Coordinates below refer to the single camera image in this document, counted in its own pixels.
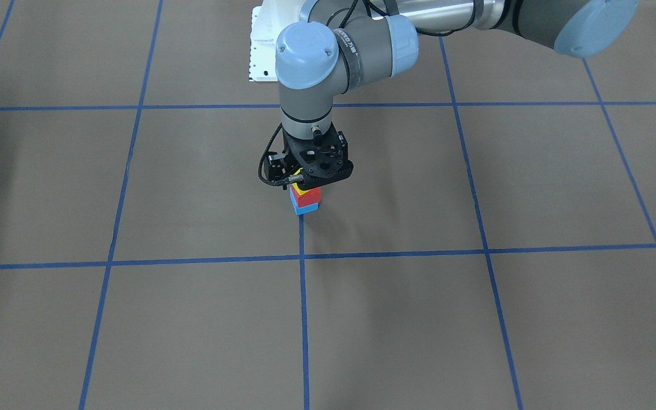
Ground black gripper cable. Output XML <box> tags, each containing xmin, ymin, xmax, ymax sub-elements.
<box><xmin>257</xmin><ymin>122</ymin><xmax>297</xmax><ymax>187</ymax></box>

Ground yellow wooden cube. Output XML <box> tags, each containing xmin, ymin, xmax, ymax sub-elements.
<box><xmin>290</xmin><ymin>167</ymin><xmax>319</xmax><ymax>196</ymax></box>

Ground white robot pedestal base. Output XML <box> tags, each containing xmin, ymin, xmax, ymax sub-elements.
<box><xmin>248</xmin><ymin>1</ymin><xmax>281</xmax><ymax>81</ymax></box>

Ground blue wooden cube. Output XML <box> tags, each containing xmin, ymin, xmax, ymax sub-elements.
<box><xmin>290</xmin><ymin>196</ymin><xmax>319</xmax><ymax>216</ymax></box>

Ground red wooden cube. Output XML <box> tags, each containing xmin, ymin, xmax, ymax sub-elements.
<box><xmin>289</xmin><ymin>184</ymin><xmax>321</xmax><ymax>208</ymax></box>

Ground blue tape grid lines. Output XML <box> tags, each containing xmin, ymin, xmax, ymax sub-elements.
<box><xmin>0</xmin><ymin>1</ymin><xmax>656</xmax><ymax>409</ymax></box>

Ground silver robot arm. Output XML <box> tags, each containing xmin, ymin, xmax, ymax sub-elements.
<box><xmin>257</xmin><ymin>1</ymin><xmax>638</xmax><ymax>190</ymax></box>

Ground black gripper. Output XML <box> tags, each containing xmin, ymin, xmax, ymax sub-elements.
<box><xmin>266</xmin><ymin>125</ymin><xmax>354</xmax><ymax>188</ymax></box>

